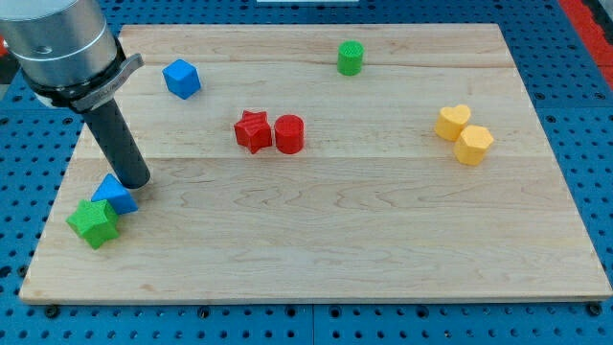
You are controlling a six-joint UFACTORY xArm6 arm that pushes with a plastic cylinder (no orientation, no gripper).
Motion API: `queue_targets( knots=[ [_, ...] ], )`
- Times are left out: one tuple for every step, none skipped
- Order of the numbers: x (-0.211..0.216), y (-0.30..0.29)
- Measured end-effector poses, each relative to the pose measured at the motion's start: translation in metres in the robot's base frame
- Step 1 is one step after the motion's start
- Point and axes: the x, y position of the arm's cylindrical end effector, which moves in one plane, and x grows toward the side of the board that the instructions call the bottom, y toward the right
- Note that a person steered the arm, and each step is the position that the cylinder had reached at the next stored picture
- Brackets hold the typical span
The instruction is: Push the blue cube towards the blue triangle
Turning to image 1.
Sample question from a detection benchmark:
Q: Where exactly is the blue cube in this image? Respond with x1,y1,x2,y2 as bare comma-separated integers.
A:
162,58,202,100

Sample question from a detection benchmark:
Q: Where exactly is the blue triangle block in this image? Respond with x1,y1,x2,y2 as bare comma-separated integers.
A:
91,173,138,215

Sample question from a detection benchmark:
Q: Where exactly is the yellow heart block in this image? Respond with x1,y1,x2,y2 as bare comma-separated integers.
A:
434,104,471,142

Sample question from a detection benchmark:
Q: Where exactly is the yellow hexagon block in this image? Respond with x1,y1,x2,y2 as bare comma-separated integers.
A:
453,125,494,166

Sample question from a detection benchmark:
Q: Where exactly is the red cylinder block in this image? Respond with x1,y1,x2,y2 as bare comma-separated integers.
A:
274,114,305,154

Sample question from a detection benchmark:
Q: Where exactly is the green star block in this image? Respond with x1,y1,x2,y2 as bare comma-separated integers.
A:
66,199,120,249

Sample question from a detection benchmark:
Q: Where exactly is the green cylinder block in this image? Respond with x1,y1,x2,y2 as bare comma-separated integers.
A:
337,40,365,76

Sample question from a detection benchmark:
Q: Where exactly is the wooden board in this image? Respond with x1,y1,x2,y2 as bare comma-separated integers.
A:
19,24,612,305

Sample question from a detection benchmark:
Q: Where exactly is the grey clamp flange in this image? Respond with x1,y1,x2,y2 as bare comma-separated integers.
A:
29,38,145,113

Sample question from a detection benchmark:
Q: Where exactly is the red star block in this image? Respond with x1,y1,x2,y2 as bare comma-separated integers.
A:
234,110,273,154

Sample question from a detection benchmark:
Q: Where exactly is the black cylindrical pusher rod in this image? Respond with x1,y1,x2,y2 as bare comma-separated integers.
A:
82,100,150,189

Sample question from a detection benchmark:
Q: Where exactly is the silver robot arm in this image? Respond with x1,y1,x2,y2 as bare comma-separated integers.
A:
1,0,150,189

